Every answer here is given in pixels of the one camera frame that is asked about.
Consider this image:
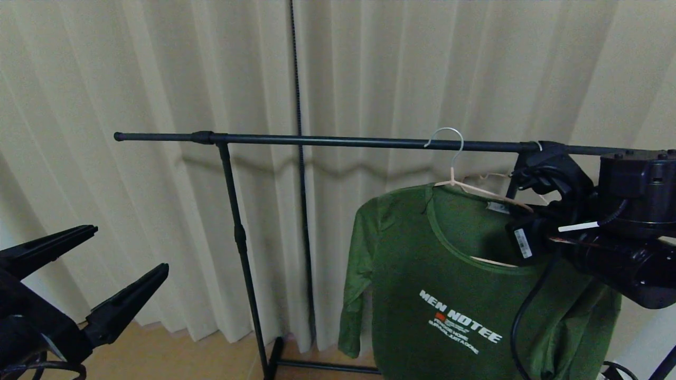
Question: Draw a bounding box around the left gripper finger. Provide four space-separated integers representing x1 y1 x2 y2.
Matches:
84 263 170 347
0 225 99 281

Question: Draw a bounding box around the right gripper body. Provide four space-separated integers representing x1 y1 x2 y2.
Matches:
506 203 676 310

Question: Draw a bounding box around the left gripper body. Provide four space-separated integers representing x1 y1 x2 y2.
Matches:
0 269 95 370

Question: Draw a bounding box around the pink clothes hanger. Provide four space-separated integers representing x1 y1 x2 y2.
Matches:
478 172 550 205
424 127 535 267

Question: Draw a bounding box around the green printed t-shirt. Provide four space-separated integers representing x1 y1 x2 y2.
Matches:
338 184 622 380

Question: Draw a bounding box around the black clothes rack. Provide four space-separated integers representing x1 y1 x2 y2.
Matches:
114 131 676 380

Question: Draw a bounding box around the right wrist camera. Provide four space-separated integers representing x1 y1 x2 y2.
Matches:
510 141 596 212

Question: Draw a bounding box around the black beaded cord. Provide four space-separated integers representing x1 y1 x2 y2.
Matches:
288 0 317 346

